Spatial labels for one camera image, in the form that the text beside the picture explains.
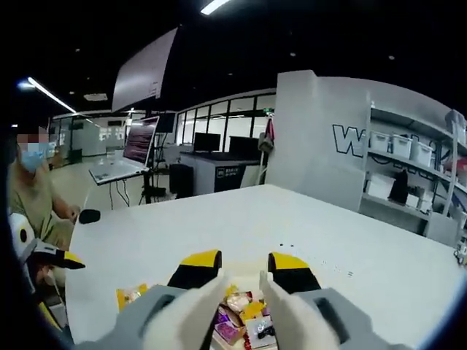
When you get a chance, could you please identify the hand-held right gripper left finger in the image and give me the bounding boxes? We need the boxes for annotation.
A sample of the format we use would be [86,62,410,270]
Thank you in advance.
[74,249,223,350]

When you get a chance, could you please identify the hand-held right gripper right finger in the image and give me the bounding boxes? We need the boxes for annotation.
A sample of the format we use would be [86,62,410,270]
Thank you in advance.
[267,251,379,347]

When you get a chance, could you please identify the white food tongs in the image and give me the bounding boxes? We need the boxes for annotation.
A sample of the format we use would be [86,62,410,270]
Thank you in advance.
[141,271,342,350]

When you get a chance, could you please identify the beige hexagonal paper container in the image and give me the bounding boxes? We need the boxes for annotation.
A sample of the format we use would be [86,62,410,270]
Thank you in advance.
[209,273,282,350]

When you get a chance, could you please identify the yellow food packet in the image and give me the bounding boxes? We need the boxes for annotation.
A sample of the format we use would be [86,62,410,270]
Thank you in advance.
[240,301,264,322]
[115,283,150,312]

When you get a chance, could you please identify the large purple food packet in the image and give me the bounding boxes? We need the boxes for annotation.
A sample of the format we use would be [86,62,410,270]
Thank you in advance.
[214,309,246,342]

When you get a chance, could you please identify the black pouch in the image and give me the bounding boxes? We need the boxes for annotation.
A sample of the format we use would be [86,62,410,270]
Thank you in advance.
[78,208,102,225]

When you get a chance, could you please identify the black computer tower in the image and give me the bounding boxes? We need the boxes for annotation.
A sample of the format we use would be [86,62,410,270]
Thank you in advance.
[169,163,195,201]

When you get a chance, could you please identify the black tripod stand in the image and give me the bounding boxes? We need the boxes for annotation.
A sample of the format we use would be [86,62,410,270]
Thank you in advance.
[139,133,169,206]

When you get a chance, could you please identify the grey metal shelving unit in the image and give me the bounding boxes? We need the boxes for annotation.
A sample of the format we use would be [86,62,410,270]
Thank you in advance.
[358,98,467,247]

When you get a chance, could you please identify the black monitor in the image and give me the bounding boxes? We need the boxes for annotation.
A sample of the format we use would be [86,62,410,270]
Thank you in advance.
[193,132,223,153]
[228,135,268,155]

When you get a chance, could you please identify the black bag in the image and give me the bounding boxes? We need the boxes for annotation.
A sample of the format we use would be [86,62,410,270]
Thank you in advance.
[387,168,410,206]

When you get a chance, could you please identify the laptop on stand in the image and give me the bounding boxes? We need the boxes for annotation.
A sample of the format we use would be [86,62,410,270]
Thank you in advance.
[88,115,161,186]

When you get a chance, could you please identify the white lettered partition panel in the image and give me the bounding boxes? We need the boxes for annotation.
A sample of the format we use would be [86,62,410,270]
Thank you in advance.
[274,70,455,214]

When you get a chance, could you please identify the row of white storage bins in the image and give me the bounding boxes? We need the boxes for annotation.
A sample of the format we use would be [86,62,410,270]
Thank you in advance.
[367,109,467,169]

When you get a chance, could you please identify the hanging projector screen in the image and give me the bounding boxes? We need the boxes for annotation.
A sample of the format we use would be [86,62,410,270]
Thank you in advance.
[110,26,180,113]

